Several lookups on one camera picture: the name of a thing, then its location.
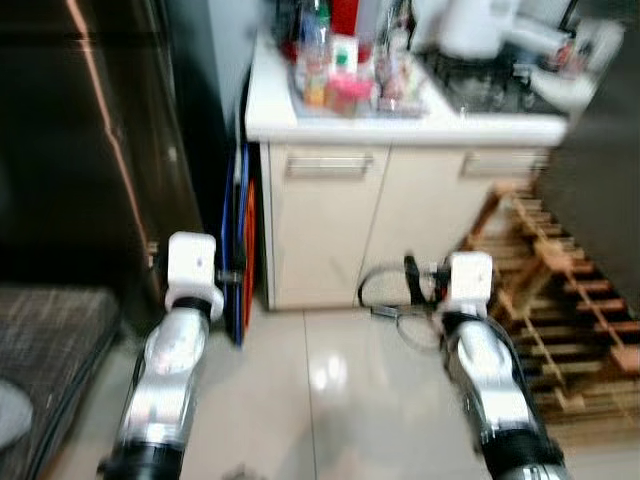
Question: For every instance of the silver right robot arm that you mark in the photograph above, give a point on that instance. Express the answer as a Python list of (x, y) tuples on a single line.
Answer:
[(495, 390)]

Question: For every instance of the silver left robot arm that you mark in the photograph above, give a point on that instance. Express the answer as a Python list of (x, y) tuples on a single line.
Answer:
[(165, 390)]

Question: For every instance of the orange plastic board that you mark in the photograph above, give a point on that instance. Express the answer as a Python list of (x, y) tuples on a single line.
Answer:
[(250, 240)]

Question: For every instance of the cream kitchen cabinet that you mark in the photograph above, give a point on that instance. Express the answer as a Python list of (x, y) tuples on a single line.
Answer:
[(330, 230)]

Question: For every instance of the wooden wine rack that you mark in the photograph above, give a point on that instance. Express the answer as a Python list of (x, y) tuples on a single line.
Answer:
[(560, 300)]

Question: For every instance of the clear plastic container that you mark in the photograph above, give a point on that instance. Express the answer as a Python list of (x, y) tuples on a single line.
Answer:
[(400, 100)]

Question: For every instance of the grey striped mat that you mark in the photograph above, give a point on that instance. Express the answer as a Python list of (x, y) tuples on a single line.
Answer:
[(55, 350)]

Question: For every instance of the pink plastic cup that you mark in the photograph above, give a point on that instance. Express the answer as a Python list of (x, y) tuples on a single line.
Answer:
[(348, 95)]

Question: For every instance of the black gas stove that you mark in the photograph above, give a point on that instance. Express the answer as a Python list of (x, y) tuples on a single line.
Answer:
[(490, 90)]

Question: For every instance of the dark grey appliance door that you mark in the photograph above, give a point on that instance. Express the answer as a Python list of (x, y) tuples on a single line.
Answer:
[(600, 150)]

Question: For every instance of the clear drink bottle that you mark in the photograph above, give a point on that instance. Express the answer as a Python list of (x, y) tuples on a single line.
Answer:
[(314, 60)]

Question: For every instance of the white bowl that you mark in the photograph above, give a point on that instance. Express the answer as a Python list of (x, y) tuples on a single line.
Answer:
[(565, 90)]

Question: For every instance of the white carton green cap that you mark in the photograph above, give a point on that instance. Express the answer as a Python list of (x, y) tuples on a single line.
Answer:
[(344, 55)]

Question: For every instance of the white kitchen appliance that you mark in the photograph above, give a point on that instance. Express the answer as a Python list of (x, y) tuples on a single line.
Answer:
[(470, 28)]

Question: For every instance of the red canister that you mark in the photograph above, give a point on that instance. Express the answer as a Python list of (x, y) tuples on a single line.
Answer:
[(345, 15)]

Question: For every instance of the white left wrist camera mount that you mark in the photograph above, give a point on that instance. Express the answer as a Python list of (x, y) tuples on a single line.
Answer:
[(192, 265)]

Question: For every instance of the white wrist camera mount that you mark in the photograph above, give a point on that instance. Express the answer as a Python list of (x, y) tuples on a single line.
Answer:
[(470, 280), (192, 265)]

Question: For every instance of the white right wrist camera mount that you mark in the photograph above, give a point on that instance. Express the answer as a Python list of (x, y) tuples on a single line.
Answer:
[(470, 280)]

